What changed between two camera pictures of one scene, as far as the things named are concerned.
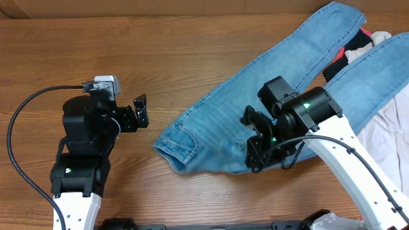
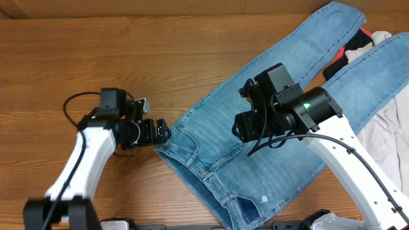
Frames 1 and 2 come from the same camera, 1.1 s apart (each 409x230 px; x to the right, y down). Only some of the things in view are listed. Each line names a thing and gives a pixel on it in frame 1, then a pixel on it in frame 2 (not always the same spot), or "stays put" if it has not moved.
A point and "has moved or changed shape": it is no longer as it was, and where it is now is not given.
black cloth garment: (360, 38) stays put
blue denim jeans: (213, 140) has moved or changed shape
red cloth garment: (340, 52) stays put
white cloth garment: (386, 135) stays put
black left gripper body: (125, 120) -> (147, 136)
